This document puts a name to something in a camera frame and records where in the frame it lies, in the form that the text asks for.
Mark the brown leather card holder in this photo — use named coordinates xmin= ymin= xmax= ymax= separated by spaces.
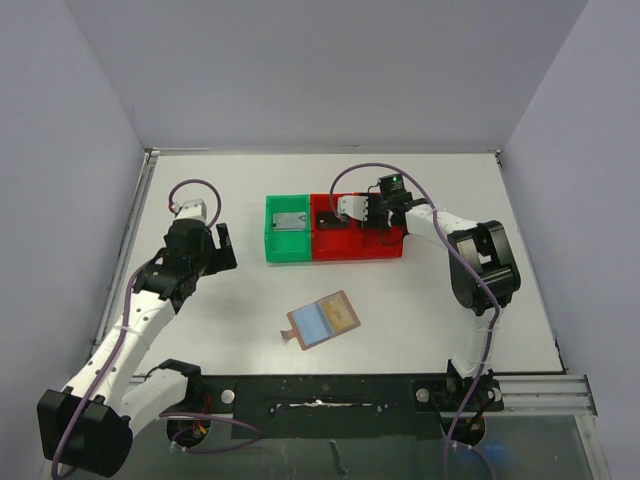
xmin=280 ymin=290 xmax=361 ymax=351

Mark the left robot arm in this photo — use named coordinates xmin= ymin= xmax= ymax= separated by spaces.
xmin=36 ymin=219 xmax=237 ymax=479

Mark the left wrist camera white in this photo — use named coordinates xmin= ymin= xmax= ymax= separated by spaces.
xmin=169 ymin=199 xmax=207 ymax=223

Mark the black credit card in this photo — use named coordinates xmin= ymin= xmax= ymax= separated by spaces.
xmin=316 ymin=211 xmax=350 ymax=230

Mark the green plastic bin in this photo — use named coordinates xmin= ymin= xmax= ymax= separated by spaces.
xmin=264 ymin=194 xmax=312 ymax=263

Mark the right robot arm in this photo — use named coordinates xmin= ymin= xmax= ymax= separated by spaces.
xmin=338 ymin=174 xmax=521 ymax=380

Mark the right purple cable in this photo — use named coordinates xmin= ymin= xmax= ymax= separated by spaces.
xmin=329 ymin=162 xmax=503 ymax=480

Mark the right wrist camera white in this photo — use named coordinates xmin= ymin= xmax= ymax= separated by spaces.
xmin=337 ymin=195 xmax=369 ymax=222

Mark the silver credit card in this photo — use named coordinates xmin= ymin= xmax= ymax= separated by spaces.
xmin=271 ymin=212 xmax=307 ymax=231

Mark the red plastic double bin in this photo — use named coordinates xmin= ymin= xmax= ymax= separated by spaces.
xmin=310 ymin=194 xmax=405 ymax=261

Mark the blue credit card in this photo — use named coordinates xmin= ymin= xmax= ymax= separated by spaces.
xmin=292 ymin=304 xmax=332 ymax=347

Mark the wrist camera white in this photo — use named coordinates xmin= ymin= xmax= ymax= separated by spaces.
xmin=337 ymin=195 xmax=369 ymax=222
xmin=169 ymin=199 xmax=207 ymax=223

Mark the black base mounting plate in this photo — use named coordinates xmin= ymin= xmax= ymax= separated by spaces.
xmin=168 ymin=373 xmax=504 ymax=440

